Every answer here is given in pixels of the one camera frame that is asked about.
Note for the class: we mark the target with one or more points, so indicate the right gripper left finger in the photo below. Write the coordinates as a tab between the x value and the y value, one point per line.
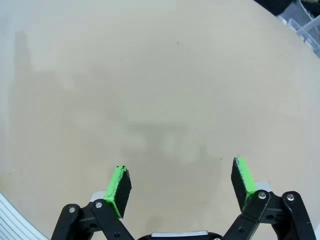
120	190

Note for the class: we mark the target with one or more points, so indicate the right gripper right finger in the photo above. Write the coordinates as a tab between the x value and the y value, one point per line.
241	185

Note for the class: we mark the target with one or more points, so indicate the black bulky object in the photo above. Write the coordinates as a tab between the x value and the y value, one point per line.
275	5

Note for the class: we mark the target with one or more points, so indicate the clear plastic bin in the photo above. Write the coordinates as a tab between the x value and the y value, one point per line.
308	30

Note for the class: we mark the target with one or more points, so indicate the white ribbed aluminium mount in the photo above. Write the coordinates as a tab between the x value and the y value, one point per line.
12	220

